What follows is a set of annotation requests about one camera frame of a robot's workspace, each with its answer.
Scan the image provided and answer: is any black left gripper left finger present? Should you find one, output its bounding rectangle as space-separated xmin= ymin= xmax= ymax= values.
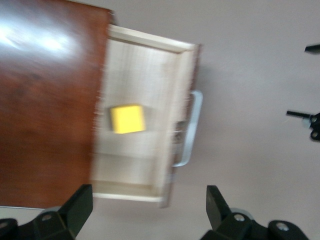
xmin=0 ymin=184 xmax=94 ymax=240

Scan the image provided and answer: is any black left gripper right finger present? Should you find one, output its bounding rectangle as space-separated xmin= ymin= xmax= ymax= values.
xmin=206 ymin=185 xmax=309 ymax=240

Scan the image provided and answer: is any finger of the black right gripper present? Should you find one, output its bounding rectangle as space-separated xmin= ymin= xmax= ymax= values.
xmin=304 ymin=43 xmax=320 ymax=55
xmin=285 ymin=109 xmax=320 ymax=144

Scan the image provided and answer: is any yellow block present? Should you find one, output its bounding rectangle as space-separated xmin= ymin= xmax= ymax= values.
xmin=109 ymin=104 xmax=147 ymax=135

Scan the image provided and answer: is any dark brown wooden cabinet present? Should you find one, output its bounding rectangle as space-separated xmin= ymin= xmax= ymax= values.
xmin=0 ymin=0 xmax=114 ymax=210

